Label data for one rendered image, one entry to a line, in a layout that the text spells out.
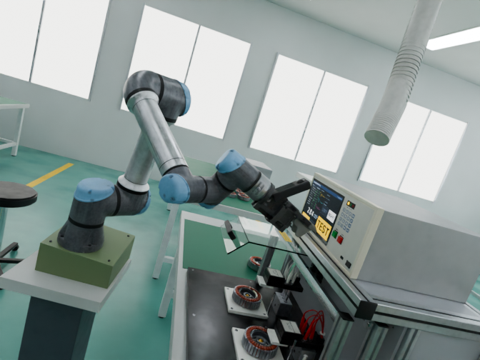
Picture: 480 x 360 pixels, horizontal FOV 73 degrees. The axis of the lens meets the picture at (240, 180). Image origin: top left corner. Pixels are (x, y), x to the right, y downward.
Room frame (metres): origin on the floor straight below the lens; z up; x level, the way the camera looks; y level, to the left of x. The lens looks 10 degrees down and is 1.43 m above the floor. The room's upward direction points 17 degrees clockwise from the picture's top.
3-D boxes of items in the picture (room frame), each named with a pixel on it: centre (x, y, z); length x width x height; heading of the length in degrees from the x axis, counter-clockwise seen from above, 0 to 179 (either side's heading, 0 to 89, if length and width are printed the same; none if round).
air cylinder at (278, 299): (1.17, -0.30, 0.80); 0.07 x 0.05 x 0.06; 12
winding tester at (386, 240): (1.08, -0.50, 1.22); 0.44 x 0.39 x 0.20; 12
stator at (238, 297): (1.14, -0.16, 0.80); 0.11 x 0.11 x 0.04
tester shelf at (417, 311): (1.09, -0.50, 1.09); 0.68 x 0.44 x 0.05; 12
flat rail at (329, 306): (1.04, -0.28, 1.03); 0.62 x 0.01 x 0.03; 12
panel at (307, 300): (1.08, -0.43, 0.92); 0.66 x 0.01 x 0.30; 12
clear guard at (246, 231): (1.14, -0.17, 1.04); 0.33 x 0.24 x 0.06; 102
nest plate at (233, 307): (1.14, -0.16, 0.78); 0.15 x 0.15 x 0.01; 12
